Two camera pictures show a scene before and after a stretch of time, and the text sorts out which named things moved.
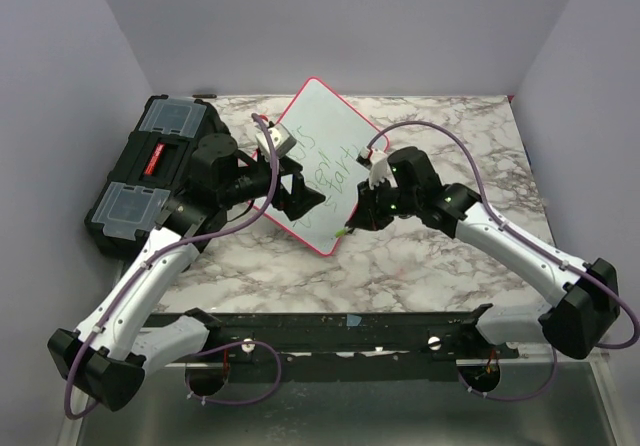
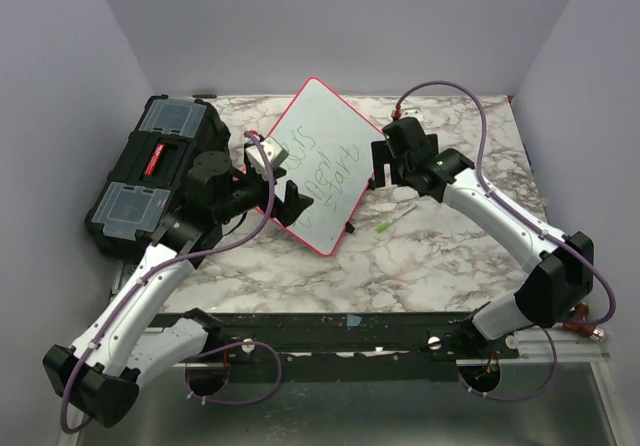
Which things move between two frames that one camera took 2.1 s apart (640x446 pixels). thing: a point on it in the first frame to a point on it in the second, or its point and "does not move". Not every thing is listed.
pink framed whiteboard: (329, 138) does not move
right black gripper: (368, 217) to (381, 155)
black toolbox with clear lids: (150, 169) does not move
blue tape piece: (352, 320) does not move
